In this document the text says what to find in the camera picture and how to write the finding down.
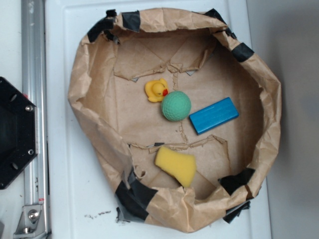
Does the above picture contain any yellow rubber duck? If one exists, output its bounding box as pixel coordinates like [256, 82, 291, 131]
[145, 78, 169, 103]

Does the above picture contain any green foam ball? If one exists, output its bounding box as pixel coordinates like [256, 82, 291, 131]
[161, 91, 191, 121]

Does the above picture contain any yellow sponge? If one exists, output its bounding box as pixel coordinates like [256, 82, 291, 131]
[155, 146, 197, 188]

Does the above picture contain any blue wooden block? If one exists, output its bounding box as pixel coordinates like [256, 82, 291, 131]
[189, 97, 239, 135]

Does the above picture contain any brown paper-lined bin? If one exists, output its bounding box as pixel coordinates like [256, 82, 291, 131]
[68, 8, 282, 233]

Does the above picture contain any white tray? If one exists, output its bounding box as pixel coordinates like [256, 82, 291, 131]
[45, 0, 271, 239]

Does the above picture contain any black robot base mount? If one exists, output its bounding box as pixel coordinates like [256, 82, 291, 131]
[0, 77, 37, 190]

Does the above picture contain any aluminium frame rail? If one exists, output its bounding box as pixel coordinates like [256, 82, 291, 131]
[13, 0, 51, 239]

